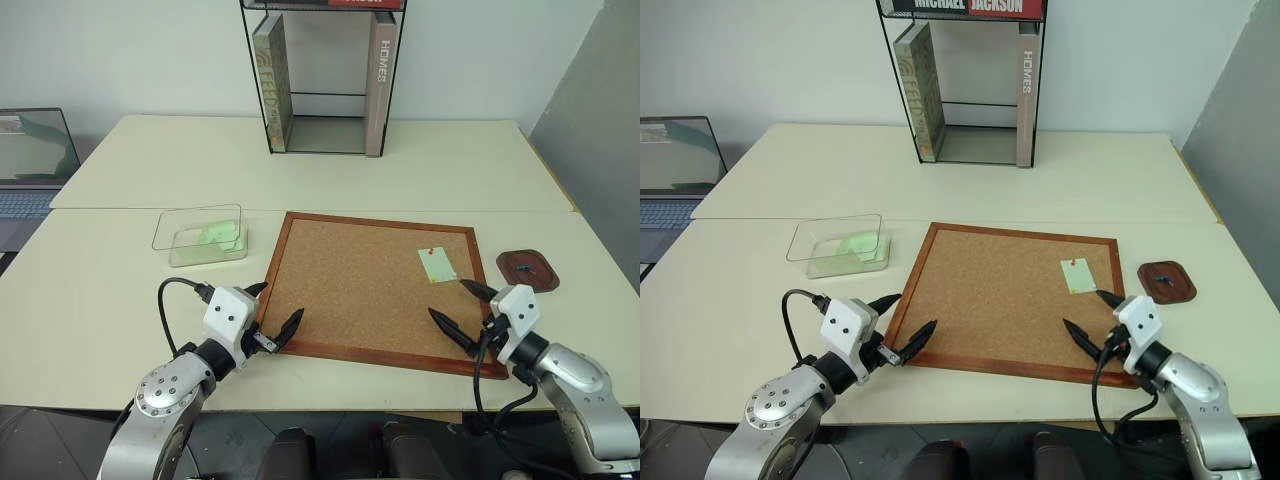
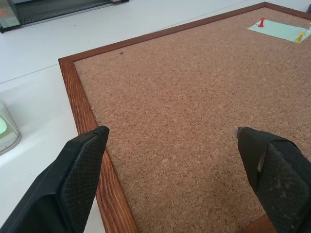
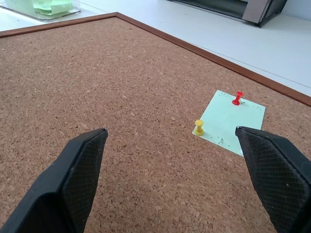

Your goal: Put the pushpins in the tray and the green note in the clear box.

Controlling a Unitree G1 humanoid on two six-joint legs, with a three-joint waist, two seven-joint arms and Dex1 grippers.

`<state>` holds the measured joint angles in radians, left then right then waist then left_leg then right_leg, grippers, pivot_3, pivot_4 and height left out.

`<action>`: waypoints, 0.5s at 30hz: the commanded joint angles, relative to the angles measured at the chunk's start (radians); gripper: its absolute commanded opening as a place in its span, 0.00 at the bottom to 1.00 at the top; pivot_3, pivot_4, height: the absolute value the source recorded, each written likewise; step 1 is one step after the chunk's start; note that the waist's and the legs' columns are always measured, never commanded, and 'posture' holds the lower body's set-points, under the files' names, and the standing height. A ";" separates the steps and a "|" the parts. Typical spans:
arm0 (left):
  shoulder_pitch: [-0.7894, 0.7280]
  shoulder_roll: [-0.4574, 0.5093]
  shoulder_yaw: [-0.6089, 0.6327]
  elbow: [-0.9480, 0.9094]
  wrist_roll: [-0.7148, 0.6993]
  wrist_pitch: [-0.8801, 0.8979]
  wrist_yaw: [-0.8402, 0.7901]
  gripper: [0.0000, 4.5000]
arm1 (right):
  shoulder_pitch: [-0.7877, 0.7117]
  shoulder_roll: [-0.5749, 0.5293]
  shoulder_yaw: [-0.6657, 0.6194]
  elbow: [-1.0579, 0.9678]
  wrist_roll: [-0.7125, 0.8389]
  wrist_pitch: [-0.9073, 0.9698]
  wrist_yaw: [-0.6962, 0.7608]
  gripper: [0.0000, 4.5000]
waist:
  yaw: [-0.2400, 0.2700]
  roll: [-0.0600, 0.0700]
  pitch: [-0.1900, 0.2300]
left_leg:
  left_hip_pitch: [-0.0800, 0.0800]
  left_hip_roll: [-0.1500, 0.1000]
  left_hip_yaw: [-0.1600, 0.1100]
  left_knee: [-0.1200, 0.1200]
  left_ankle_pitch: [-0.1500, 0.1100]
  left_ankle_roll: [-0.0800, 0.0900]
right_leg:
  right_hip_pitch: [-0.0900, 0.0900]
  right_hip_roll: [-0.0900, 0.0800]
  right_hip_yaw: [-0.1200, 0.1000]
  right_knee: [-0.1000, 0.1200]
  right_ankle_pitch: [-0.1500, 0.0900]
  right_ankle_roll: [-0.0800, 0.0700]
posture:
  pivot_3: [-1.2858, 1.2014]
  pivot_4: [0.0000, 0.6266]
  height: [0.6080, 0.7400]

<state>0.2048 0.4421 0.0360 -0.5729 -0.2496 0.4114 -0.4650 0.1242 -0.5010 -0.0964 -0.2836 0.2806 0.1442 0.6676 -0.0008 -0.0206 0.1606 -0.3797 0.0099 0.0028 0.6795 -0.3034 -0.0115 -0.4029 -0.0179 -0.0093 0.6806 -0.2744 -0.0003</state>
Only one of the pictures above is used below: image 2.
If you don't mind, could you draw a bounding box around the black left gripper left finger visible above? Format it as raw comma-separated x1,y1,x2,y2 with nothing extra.
0,125,110,233

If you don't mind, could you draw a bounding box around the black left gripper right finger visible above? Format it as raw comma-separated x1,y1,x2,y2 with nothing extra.
234,126,311,233

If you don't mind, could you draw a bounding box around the wood-framed cork board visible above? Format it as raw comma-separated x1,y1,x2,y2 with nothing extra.
58,1,311,233

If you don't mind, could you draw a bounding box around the light green paper note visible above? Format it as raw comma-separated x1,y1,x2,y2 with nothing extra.
247,19,311,44

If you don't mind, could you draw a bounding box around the clear plastic container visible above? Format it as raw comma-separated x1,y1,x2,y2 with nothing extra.
0,99,22,156

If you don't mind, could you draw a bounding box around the green box with red print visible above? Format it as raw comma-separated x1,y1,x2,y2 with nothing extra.
0,0,20,34

